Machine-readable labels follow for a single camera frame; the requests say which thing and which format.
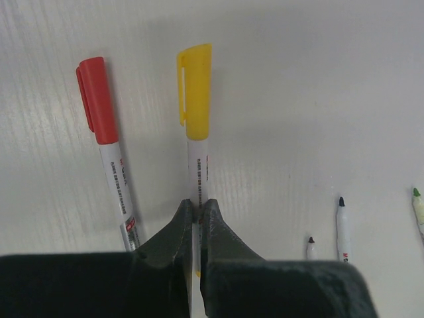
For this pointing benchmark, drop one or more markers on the blue-end white pen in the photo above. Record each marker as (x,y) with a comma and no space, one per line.
(343,233)

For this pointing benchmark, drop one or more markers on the red-end white pen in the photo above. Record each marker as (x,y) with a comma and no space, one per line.
(114,168)

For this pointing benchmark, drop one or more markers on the red pen cap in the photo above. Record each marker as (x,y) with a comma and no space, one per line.
(96,98)

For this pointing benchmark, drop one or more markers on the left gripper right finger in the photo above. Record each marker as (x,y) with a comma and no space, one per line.
(237,282)

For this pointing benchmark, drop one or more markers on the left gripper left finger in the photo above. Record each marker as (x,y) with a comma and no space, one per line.
(152,281)

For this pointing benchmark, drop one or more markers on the magenta-end white pen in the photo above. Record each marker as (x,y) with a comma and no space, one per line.
(311,251)

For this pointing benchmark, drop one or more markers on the green-end white pen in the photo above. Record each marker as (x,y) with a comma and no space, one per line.
(418,208)

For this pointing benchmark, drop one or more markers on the yellow-end white pen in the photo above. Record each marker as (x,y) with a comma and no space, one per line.
(198,177)

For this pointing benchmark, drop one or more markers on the yellow pen cap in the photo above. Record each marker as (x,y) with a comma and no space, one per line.
(194,89)

